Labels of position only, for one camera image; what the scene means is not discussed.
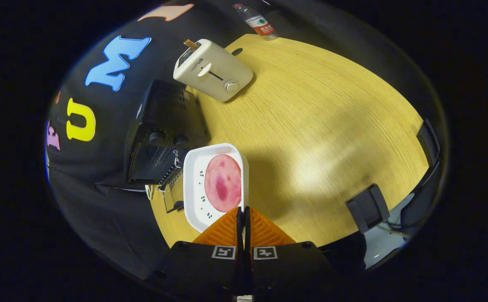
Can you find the black toaster oven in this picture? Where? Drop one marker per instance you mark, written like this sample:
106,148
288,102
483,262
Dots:
164,113

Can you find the brown bread slice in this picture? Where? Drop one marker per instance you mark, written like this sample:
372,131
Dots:
191,43

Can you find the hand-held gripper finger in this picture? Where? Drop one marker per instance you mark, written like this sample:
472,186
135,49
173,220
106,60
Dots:
239,228
247,228

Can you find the white pop-up toaster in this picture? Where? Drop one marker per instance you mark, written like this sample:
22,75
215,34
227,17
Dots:
227,67

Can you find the pink round food slice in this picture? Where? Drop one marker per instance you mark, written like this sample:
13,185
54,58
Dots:
223,182

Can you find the black office chair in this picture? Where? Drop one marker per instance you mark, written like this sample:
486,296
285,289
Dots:
367,207

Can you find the white square plate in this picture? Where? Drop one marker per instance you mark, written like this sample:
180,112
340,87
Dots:
193,197

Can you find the red label water bottle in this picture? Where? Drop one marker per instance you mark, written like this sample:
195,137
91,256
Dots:
260,25

